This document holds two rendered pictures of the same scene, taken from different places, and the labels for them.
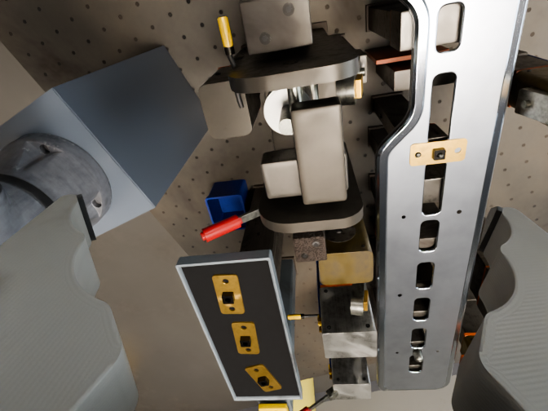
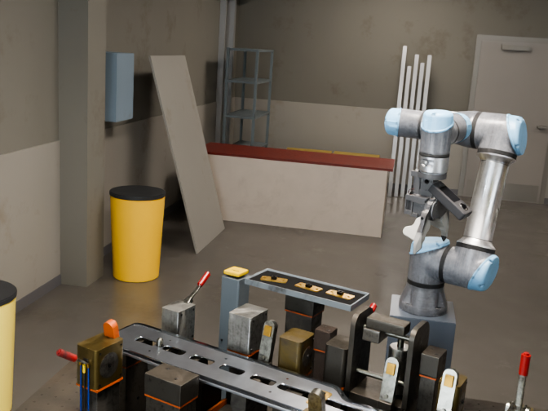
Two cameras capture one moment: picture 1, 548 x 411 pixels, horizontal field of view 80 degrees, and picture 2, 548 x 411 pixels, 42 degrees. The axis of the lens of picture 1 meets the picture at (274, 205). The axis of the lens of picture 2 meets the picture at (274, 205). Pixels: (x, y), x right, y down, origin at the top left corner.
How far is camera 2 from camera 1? 1.84 m
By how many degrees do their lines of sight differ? 56
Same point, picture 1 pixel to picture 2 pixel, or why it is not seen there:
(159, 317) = not seen: hidden behind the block
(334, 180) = (377, 318)
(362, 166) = not seen: outside the picture
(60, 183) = (426, 296)
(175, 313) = not seen: hidden behind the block
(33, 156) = (439, 302)
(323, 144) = (393, 320)
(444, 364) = (130, 347)
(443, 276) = (223, 373)
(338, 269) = (299, 333)
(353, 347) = (245, 310)
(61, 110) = (447, 320)
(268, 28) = (434, 350)
